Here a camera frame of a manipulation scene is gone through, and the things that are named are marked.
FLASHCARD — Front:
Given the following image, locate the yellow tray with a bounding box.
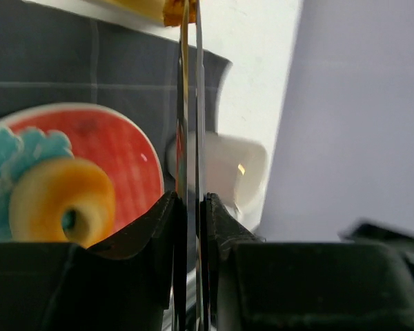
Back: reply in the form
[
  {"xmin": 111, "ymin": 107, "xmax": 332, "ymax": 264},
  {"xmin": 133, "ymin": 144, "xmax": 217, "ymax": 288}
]
[{"xmin": 102, "ymin": 0, "xmax": 166, "ymax": 22}]

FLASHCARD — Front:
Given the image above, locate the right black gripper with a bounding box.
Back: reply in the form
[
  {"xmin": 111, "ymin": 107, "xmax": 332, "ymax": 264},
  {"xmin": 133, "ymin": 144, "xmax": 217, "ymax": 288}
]
[{"xmin": 339, "ymin": 218, "xmax": 414, "ymax": 274}]

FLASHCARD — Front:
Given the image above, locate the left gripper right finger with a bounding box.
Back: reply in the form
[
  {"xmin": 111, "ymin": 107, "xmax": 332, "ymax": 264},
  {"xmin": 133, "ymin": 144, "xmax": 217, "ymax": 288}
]
[{"xmin": 206, "ymin": 194, "xmax": 414, "ymax": 330}]

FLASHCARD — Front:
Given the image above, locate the bread slice back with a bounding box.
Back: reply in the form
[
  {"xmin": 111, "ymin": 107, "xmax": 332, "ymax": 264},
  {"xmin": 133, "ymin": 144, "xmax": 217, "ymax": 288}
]
[{"xmin": 163, "ymin": 0, "xmax": 198, "ymax": 27}]

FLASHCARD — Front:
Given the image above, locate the red and teal plate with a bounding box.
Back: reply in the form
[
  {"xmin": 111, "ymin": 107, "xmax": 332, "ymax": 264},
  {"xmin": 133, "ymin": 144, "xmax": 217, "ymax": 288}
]
[{"xmin": 0, "ymin": 103, "xmax": 164, "ymax": 241}]

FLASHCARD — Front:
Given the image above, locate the dark checked placemat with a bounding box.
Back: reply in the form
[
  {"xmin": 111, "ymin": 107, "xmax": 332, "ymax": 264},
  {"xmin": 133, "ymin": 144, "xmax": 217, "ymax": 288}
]
[{"xmin": 0, "ymin": 0, "xmax": 234, "ymax": 249}]

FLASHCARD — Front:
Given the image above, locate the orange bagel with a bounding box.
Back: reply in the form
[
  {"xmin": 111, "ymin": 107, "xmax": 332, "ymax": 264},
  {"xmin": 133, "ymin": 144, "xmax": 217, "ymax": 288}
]
[{"xmin": 9, "ymin": 158, "xmax": 115, "ymax": 248}]

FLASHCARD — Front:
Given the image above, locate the white mug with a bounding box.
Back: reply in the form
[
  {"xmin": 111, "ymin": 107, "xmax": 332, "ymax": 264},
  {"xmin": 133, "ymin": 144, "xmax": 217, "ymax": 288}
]
[{"xmin": 165, "ymin": 130, "xmax": 269, "ymax": 225}]

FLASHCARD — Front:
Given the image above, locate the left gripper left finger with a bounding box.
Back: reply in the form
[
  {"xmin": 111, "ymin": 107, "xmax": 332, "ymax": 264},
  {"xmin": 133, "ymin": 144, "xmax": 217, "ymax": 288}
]
[{"xmin": 0, "ymin": 192, "xmax": 178, "ymax": 330}]

